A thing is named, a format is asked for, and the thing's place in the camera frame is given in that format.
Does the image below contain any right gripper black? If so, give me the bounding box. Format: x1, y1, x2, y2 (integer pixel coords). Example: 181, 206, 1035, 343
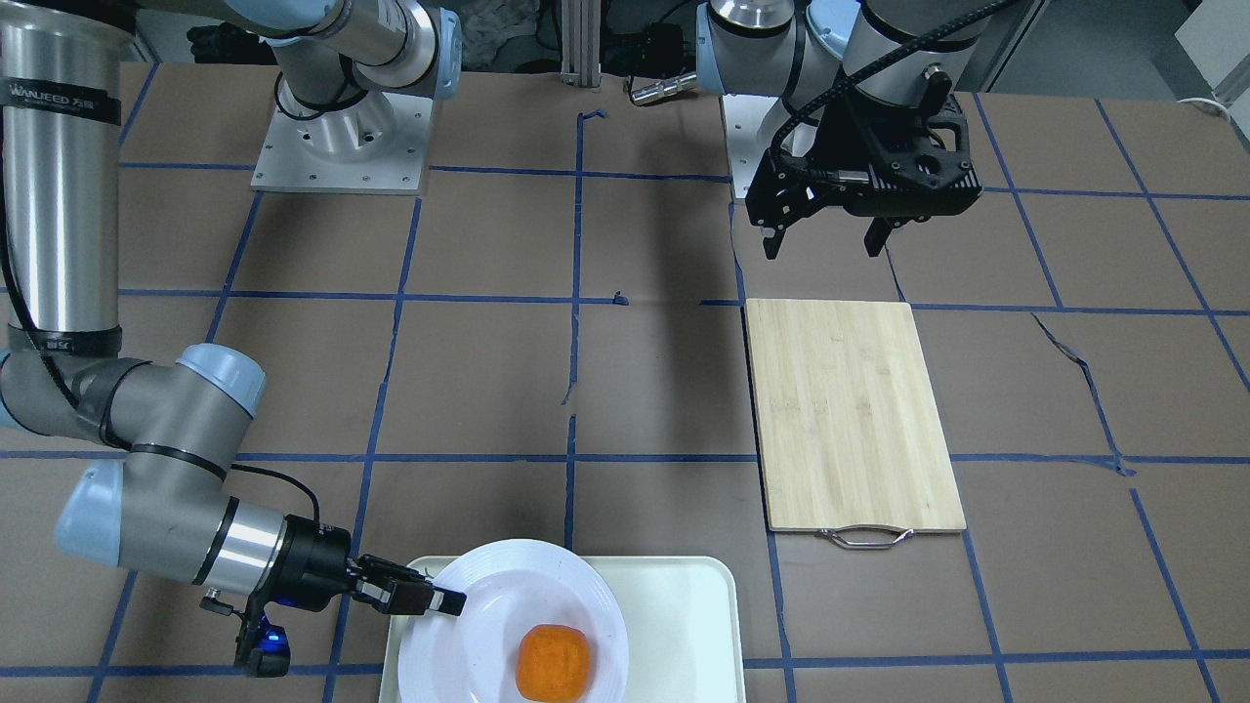
271, 517, 466, 617

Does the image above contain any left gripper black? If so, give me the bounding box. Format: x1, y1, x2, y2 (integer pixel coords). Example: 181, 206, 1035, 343
746, 65, 983, 260

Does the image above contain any white round plate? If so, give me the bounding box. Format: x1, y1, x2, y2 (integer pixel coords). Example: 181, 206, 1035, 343
393, 539, 630, 702

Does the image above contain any orange fruit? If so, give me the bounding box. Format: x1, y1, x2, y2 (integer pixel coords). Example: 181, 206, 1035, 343
515, 624, 591, 702

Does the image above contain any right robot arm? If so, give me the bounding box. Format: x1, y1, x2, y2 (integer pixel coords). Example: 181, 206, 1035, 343
3, 1, 465, 620

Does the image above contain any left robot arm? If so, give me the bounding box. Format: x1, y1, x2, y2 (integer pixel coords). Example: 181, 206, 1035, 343
695, 1, 1009, 259

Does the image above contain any cream bear tray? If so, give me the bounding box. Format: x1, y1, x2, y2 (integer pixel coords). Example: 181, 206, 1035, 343
379, 555, 746, 702

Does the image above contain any silver cylinder connector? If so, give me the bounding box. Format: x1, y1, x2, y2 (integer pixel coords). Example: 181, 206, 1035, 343
624, 71, 699, 108

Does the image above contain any wooden cutting board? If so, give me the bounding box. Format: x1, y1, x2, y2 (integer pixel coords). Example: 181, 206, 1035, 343
744, 298, 966, 549

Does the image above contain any right wrist camera blue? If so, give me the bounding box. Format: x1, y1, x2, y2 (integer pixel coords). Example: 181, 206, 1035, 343
233, 595, 291, 678

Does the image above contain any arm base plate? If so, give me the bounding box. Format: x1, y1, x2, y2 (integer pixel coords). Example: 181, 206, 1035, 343
720, 94, 790, 204
251, 86, 438, 195

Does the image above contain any aluminium frame post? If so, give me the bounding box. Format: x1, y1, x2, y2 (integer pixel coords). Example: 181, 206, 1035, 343
558, 0, 604, 93

